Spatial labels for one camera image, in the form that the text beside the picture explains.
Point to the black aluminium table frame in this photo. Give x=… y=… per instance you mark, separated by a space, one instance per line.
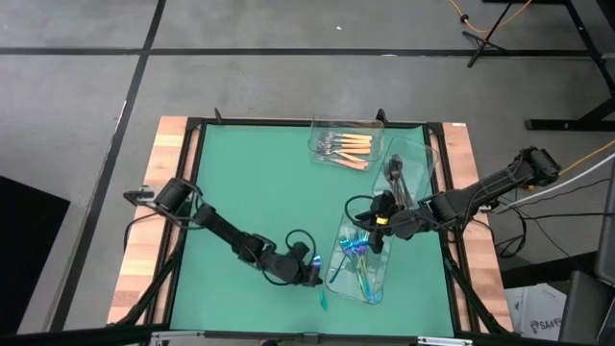
x=250 y=120

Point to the black desk frame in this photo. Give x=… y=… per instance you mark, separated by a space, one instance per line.
x=548 y=125

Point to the black tripod stand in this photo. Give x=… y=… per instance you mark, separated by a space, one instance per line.
x=483 y=42

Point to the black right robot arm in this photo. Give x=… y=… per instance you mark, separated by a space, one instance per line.
x=485 y=192

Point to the green table mat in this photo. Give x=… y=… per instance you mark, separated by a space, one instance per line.
x=230 y=298

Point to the black table-level camera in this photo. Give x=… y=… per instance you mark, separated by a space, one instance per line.
x=311 y=339

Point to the silver metal bracket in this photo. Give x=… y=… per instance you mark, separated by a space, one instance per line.
x=178 y=336
x=442 y=341

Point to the clear plastic container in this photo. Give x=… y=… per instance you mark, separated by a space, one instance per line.
x=322 y=126
x=418 y=168
x=346 y=283

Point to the black floor mat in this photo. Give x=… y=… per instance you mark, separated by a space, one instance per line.
x=29 y=250

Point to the black gantry crossbar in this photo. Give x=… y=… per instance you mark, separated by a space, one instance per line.
x=96 y=338

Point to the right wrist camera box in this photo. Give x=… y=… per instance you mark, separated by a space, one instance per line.
x=376 y=242

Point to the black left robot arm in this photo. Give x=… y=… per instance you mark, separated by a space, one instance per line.
x=221 y=228

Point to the grey cabinet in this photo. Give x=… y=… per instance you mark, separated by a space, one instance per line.
x=607 y=226

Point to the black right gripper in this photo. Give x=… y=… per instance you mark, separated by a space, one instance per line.
x=399 y=218

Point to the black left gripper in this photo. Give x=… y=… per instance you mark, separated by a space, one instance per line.
x=288 y=266

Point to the white cardboard box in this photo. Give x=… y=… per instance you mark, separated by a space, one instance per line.
x=538 y=312

